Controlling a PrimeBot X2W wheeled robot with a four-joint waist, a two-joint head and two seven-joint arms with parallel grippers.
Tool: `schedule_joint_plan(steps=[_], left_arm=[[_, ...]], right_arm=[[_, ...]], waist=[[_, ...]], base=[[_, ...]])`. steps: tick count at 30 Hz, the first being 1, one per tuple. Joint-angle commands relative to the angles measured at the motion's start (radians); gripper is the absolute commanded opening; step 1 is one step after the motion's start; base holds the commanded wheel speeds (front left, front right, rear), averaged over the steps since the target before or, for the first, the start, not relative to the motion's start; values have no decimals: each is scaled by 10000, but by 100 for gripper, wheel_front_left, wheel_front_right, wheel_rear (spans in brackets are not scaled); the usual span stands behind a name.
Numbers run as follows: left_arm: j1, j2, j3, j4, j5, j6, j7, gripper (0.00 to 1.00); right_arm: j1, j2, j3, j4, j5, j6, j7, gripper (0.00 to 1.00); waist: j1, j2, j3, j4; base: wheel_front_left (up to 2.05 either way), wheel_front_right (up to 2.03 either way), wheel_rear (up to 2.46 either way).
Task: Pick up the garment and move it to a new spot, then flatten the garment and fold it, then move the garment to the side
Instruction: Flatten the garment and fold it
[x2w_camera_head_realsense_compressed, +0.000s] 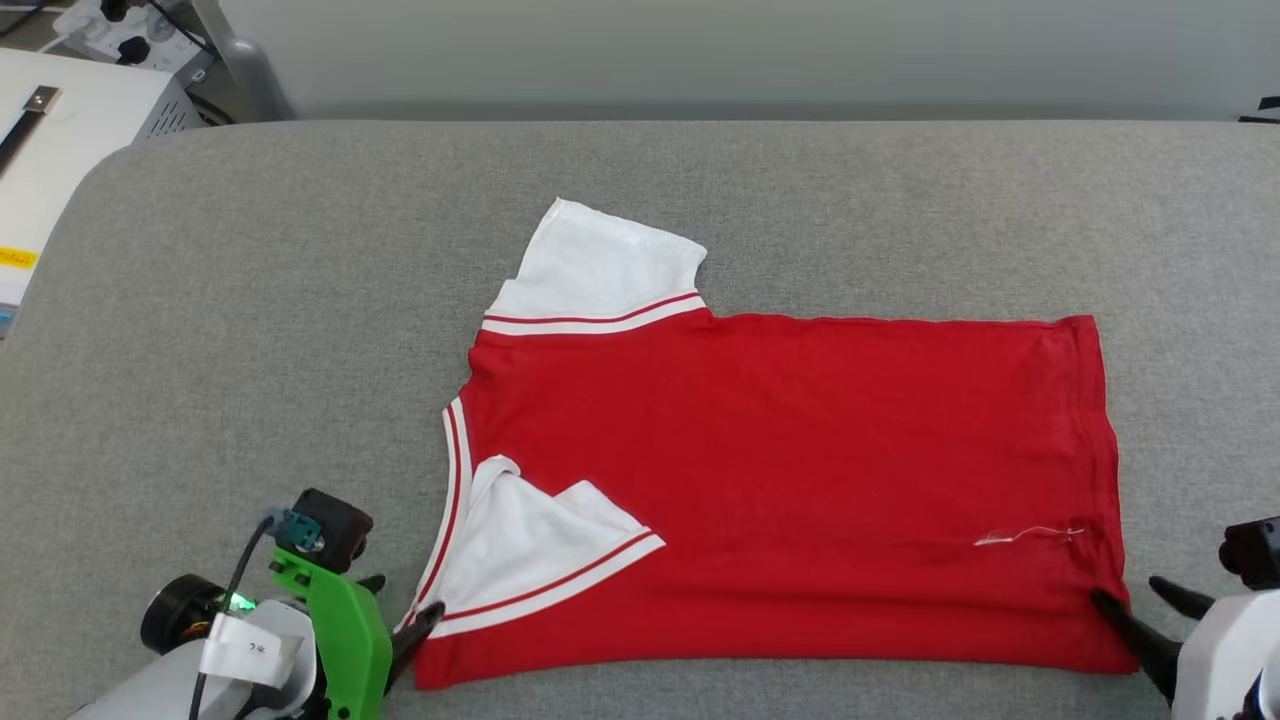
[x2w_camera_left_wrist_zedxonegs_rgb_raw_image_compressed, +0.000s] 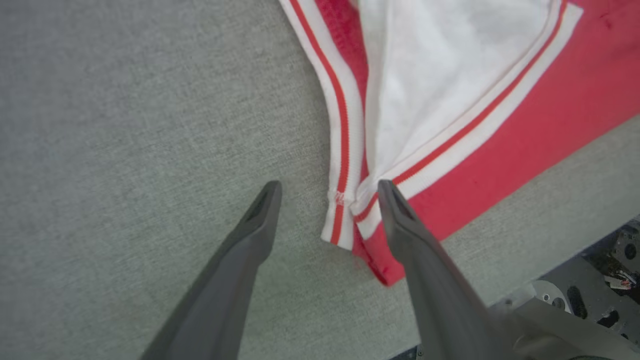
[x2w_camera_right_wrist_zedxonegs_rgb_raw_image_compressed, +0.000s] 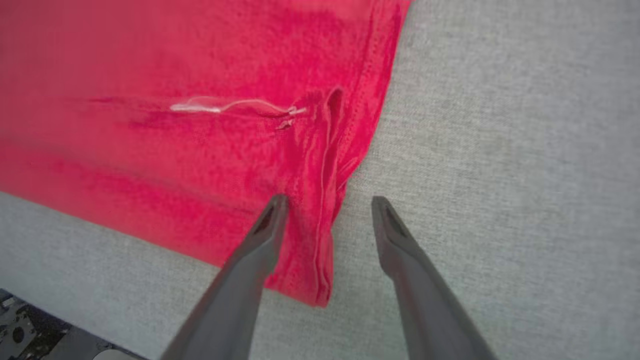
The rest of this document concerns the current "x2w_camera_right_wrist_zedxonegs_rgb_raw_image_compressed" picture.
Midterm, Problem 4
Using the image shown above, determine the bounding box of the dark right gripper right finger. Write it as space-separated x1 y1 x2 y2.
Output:
370 194 499 360

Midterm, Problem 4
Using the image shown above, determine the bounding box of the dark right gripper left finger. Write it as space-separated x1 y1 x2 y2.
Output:
159 193 291 360

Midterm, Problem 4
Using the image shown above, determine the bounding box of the red and white shirt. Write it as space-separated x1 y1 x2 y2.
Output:
0 0 412 309

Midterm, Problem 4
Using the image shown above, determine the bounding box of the grey fabric sofa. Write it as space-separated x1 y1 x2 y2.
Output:
0 0 640 360

